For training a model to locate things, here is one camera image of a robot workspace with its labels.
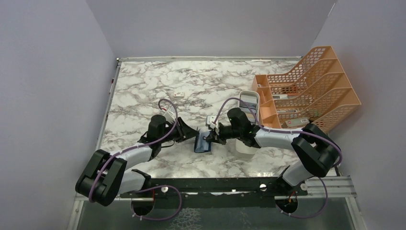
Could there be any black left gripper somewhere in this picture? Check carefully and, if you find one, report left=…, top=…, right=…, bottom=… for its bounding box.
left=159, top=116, right=200, bottom=143

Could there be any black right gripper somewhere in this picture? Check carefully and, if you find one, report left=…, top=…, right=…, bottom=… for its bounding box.
left=206, top=124, right=242, bottom=145

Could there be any blue leather card holder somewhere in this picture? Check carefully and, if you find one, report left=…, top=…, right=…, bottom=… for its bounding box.
left=193, top=128, right=211, bottom=153

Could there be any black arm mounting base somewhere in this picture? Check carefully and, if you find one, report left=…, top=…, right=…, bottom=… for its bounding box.
left=119, top=176, right=308, bottom=216

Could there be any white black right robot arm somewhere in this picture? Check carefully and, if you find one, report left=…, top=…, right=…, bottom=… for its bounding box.
left=199, top=108, right=342, bottom=195

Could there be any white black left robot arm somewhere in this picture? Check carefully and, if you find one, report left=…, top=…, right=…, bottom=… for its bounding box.
left=75, top=115, right=199, bottom=207

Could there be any small white red card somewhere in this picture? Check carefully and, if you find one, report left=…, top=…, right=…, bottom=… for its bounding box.
left=173, top=92, right=185, bottom=97

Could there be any stack of cards in tray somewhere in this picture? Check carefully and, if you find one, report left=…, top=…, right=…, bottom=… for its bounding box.
left=239, top=94, right=258, bottom=124

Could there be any white oblong plastic tray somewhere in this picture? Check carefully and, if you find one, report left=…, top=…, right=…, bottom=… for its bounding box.
left=235, top=90, right=259, bottom=159

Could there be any grey red box in organizer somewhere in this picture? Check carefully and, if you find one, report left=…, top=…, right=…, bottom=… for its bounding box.
left=283, top=117, right=310, bottom=128

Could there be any orange mesh file organizer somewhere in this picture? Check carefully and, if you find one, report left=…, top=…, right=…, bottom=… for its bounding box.
left=252, top=46, right=361, bottom=133

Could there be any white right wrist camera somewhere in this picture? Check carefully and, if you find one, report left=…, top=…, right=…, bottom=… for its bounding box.
left=205, top=115, right=219, bottom=134

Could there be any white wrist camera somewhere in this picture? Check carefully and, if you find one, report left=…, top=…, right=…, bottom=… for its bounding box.
left=205, top=115, right=219, bottom=134
left=162, top=106, right=177, bottom=124

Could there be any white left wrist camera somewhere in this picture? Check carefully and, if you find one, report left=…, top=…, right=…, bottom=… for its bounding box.
left=162, top=106, right=177, bottom=124

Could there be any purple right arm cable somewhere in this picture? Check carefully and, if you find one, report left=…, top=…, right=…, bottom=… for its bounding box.
left=212, top=97, right=343, bottom=169

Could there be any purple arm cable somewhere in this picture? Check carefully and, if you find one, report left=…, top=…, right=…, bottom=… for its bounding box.
left=212, top=97, right=343, bottom=169
left=88, top=98, right=178, bottom=204

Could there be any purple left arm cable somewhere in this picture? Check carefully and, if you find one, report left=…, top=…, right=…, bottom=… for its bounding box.
left=88, top=98, right=178, bottom=204

